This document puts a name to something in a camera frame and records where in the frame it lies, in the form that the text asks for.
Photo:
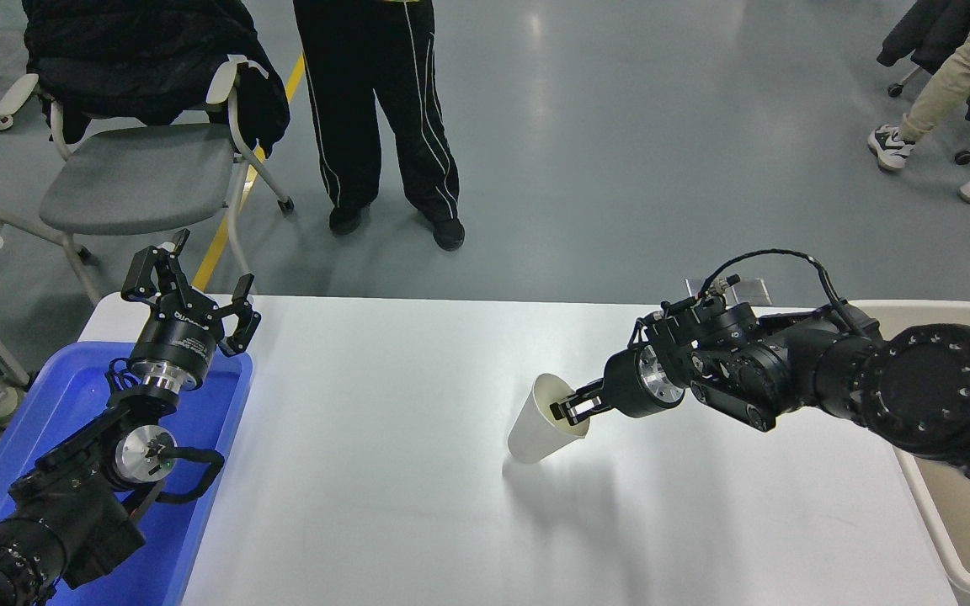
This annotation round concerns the blue plastic tray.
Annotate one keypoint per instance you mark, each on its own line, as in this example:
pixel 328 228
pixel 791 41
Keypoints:
pixel 72 391

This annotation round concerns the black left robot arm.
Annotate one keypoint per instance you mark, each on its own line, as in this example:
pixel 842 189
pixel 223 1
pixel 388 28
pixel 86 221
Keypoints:
pixel 72 513

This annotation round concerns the white paper cup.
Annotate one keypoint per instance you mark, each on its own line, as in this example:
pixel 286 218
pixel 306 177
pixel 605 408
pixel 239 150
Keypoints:
pixel 535 429

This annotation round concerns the large pale dustbin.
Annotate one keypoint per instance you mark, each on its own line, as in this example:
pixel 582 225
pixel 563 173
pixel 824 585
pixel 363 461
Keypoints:
pixel 956 522

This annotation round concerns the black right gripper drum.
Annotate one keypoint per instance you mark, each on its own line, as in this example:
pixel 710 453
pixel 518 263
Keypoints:
pixel 624 383

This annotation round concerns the wheeled office chair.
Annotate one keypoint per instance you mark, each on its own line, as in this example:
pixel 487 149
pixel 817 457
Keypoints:
pixel 906 82

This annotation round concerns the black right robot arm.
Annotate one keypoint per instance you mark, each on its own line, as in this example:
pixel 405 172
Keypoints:
pixel 940 387

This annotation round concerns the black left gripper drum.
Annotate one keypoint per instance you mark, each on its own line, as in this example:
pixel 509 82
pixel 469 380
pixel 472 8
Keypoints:
pixel 178 337

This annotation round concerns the dark hanging coat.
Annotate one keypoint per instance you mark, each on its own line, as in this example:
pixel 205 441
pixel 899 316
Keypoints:
pixel 931 34

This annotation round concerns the black padded jacket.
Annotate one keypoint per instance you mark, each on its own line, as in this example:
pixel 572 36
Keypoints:
pixel 140 50

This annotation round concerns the grey seat chair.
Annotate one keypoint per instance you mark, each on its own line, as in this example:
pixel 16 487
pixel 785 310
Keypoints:
pixel 140 181

